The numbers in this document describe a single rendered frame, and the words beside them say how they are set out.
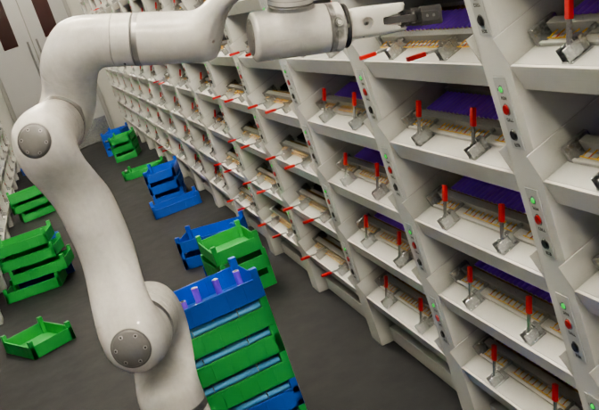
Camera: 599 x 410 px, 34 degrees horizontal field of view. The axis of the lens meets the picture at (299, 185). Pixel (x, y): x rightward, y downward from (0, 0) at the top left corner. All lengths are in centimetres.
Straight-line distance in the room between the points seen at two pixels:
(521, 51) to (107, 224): 75
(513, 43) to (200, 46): 51
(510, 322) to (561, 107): 61
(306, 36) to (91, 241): 51
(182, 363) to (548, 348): 68
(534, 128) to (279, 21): 44
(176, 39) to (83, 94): 21
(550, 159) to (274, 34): 48
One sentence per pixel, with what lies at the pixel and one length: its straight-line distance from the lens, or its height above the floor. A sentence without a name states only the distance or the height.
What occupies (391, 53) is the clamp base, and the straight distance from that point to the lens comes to 205.
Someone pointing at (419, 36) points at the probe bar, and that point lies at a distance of 198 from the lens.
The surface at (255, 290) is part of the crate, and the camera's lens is 259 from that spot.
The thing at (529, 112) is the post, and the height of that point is 85.
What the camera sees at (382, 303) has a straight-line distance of 288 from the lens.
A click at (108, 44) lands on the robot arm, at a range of 168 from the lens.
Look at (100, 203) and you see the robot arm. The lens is 175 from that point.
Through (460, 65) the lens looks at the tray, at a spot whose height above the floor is 93.
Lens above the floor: 118
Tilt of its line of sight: 12 degrees down
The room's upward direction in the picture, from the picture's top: 19 degrees counter-clockwise
